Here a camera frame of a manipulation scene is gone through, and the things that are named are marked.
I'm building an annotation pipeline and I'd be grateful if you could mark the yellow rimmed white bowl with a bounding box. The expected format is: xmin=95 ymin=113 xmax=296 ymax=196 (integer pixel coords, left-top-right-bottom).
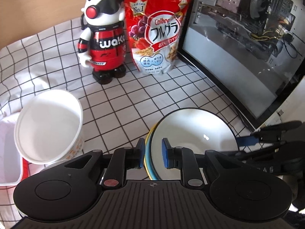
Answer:
xmin=144 ymin=125 xmax=159 ymax=180

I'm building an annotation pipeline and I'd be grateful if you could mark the blue enamel bowl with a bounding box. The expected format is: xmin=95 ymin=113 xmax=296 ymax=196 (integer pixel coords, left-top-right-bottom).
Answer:
xmin=150 ymin=108 xmax=238 ymax=180

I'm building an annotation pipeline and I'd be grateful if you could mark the white paper noodle cup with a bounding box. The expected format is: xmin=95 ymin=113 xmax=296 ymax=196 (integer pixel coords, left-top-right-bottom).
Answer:
xmin=14 ymin=90 xmax=84 ymax=165

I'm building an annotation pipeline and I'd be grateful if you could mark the red white plastic tray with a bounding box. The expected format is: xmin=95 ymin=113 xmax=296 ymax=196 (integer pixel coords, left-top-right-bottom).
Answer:
xmin=0 ymin=113 xmax=29 ymax=187

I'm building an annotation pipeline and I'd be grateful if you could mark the white black grid tablecloth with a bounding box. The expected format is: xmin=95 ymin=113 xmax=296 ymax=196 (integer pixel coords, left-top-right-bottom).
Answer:
xmin=0 ymin=16 xmax=253 ymax=224

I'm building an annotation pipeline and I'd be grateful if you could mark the red panda robot toy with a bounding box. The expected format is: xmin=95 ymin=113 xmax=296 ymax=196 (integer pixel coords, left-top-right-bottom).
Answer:
xmin=77 ymin=0 xmax=127 ymax=85

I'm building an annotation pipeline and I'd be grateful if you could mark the red Calbee cereal bag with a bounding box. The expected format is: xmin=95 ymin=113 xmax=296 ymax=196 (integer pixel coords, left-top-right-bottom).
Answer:
xmin=125 ymin=0 xmax=191 ymax=74

